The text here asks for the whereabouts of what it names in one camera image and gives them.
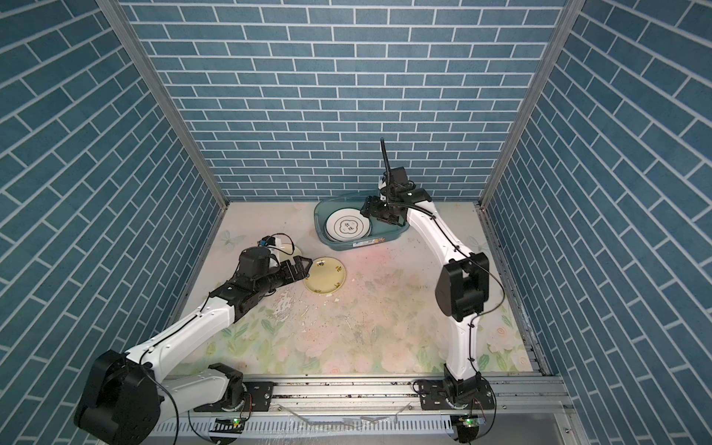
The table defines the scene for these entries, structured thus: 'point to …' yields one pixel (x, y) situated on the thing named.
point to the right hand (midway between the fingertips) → (370, 214)
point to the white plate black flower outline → (348, 225)
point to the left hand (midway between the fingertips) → (310, 265)
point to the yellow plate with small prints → (326, 274)
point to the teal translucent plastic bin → (380, 231)
